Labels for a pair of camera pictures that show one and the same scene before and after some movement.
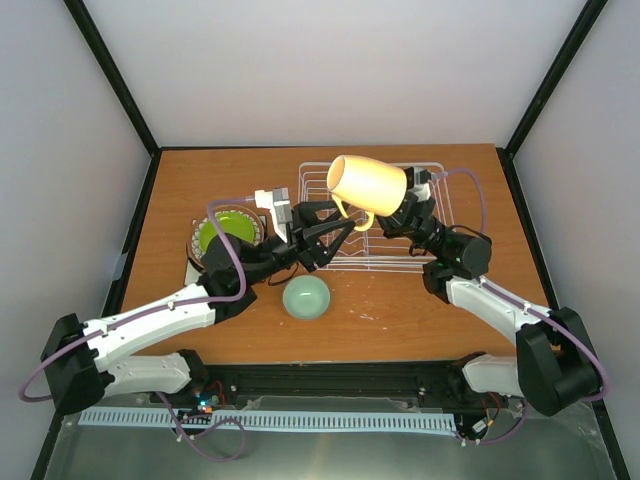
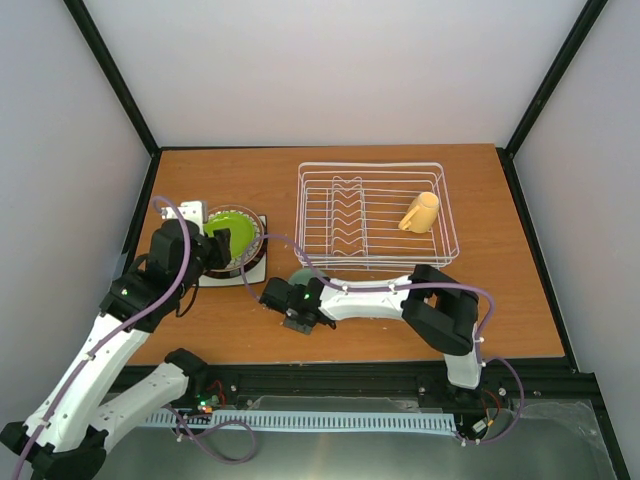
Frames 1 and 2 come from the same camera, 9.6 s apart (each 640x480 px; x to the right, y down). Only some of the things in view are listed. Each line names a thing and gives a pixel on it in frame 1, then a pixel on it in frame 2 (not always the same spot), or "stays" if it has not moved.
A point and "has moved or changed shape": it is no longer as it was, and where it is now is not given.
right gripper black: [409, 219] → [299, 327]
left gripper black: [304, 241] → [220, 247]
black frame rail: [439, 385] stays
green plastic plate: [232, 223] stays
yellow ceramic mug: [366, 184] has moved or changed shape
